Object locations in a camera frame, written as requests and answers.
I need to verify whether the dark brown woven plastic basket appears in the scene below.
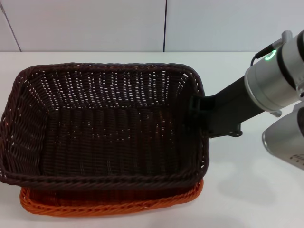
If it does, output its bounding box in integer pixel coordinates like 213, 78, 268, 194
0, 62, 211, 191

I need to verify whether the orange woven plastic basket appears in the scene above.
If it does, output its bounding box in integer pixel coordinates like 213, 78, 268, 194
19, 178, 205, 218

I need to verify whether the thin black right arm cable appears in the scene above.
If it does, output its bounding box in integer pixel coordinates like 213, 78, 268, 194
250, 44, 274, 68

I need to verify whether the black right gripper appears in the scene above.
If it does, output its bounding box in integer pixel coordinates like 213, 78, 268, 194
189, 75, 260, 139

